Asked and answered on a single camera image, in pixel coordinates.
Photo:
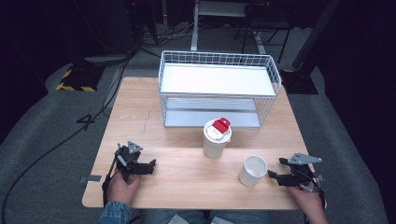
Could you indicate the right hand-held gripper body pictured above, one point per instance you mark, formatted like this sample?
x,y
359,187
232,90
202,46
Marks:
x,y
300,179

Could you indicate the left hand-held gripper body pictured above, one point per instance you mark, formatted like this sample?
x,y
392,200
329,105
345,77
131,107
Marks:
x,y
126,157

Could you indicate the white paper cup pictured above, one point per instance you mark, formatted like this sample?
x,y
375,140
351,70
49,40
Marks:
x,y
252,171

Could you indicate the white cup with red lid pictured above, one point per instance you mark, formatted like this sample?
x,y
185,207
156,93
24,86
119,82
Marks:
x,y
214,143

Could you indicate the person's right hand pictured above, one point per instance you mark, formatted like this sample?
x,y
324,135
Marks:
x,y
309,199

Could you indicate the person's left hand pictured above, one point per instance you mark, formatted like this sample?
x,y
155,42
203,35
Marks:
x,y
120,189

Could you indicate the grey tape strip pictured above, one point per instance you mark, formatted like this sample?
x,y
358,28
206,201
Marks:
x,y
93,178

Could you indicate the white paper sheet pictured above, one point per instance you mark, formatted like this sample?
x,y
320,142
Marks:
x,y
180,219
221,221

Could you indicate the yellow black striped floor base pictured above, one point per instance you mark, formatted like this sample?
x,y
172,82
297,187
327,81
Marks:
x,y
77,81

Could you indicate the black post with base plate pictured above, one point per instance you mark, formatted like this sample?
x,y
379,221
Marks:
x,y
300,81

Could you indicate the white metal desk frame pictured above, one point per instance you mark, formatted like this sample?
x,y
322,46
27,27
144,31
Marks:
x,y
195,31

